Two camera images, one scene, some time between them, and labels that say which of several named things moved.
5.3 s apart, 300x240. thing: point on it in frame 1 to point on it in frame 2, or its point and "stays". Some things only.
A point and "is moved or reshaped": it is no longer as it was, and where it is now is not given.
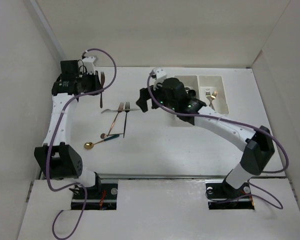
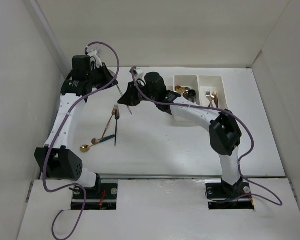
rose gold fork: (120, 109) to (113, 113)
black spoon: (192, 92) stays
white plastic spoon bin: (190, 81) stays
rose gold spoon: (103, 135) to (94, 141)
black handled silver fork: (127, 107) to (117, 117)
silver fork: (208, 95) stays
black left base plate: (104, 196) stays
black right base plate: (221, 195) stays
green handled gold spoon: (89, 145) is moved or reshaped
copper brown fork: (102, 78) to (216, 100)
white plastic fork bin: (214, 83) stays
